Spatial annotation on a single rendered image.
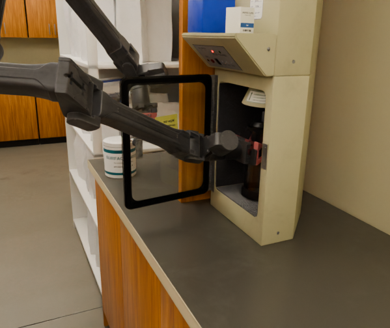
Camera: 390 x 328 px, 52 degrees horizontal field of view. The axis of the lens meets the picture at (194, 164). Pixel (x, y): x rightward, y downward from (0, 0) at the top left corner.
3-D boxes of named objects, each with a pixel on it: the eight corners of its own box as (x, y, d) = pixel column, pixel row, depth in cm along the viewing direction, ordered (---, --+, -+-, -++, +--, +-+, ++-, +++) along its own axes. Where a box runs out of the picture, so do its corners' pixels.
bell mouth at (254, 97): (278, 97, 129) (280, 81, 128) (316, 107, 114) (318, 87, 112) (230, 100, 122) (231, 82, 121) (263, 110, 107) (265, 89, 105)
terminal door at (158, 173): (208, 192, 138) (211, 73, 126) (125, 211, 123) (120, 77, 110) (207, 192, 139) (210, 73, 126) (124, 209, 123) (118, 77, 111)
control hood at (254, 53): (214, 66, 127) (215, 33, 124) (274, 76, 99) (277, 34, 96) (180, 67, 123) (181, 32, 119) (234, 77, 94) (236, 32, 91)
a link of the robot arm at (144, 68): (123, 50, 124) (120, 65, 118) (159, 41, 122) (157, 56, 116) (136, 82, 132) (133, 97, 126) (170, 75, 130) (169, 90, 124)
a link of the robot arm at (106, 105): (64, 76, 86) (59, 123, 83) (81, 68, 83) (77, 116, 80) (187, 135, 119) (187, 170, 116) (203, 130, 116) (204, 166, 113)
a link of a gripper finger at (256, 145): (264, 136, 124) (238, 138, 120) (278, 141, 118) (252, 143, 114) (262, 158, 126) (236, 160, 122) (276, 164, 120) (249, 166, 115)
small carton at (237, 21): (238, 33, 104) (239, 8, 103) (253, 33, 101) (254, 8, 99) (224, 32, 101) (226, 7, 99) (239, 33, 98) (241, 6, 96)
